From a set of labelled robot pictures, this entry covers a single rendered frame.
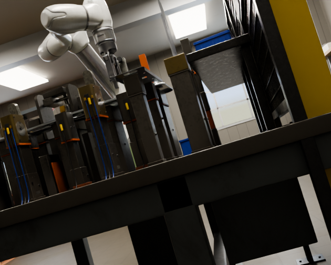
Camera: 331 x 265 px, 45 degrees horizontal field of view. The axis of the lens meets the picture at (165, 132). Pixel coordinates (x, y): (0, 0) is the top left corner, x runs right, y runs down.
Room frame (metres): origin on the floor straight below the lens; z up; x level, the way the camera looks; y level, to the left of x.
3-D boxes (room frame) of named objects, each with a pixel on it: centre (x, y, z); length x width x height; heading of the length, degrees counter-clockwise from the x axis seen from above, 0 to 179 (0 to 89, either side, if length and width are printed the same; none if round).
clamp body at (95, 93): (1.42, 0.23, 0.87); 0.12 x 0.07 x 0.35; 169
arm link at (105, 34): (1.62, 0.13, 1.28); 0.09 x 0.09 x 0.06
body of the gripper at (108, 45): (1.62, 0.13, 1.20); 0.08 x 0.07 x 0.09; 169
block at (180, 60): (1.45, -0.11, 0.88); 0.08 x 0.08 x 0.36; 79
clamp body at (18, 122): (1.51, 0.57, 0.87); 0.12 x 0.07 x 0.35; 169
